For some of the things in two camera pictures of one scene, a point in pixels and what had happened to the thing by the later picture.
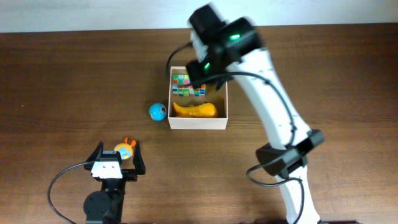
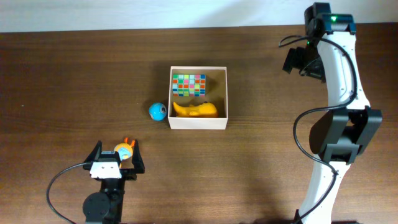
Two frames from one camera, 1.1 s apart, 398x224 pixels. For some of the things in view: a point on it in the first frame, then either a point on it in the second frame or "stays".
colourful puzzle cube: (180, 84) stays
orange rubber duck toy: (203, 110) stays
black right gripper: (221, 82) -> (291, 60)
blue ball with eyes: (157, 111) stays
